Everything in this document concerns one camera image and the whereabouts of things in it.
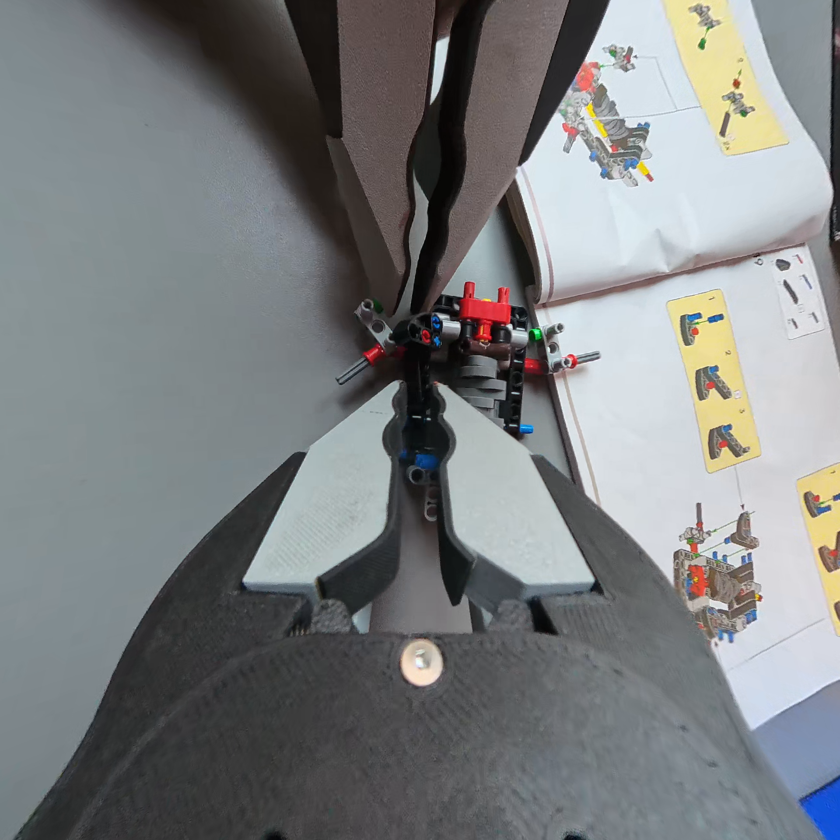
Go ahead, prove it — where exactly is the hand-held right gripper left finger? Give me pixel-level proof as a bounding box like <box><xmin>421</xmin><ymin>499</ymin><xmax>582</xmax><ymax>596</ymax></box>
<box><xmin>241</xmin><ymin>381</ymin><xmax>404</xmax><ymax>614</ymax></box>

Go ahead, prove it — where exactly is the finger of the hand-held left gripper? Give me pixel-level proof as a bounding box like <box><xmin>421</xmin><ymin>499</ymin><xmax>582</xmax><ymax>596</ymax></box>
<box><xmin>410</xmin><ymin>0</ymin><xmax>571</xmax><ymax>315</ymax></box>
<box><xmin>325</xmin><ymin>0</ymin><xmax>458</xmax><ymax>317</ymax></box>

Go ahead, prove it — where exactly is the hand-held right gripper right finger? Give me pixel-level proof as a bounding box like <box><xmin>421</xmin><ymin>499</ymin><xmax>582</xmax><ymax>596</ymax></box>
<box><xmin>430</xmin><ymin>384</ymin><xmax>597</xmax><ymax>608</ymax></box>

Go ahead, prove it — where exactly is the black lego frame assembly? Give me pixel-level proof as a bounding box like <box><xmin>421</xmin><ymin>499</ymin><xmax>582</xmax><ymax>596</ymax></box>
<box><xmin>336</xmin><ymin>281</ymin><xmax>601</xmax><ymax>522</ymax></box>

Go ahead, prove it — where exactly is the small black lego subassembly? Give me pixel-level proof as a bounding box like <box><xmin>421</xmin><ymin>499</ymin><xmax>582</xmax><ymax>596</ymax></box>
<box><xmin>392</xmin><ymin>311</ymin><xmax>447</xmax><ymax>349</ymax></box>

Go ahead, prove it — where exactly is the white instruction booklet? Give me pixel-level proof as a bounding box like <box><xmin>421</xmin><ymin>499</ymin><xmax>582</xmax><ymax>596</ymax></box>
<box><xmin>505</xmin><ymin>0</ymin><xmax>840</xmax><ymax>729</ymax></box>

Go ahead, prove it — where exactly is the blue plastic bin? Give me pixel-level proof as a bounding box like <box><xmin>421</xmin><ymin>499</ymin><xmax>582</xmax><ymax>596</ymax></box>
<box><xmin>799</xmin><ymin>784</ymin><xmax>840</xmax><ymax>840</ymax></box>

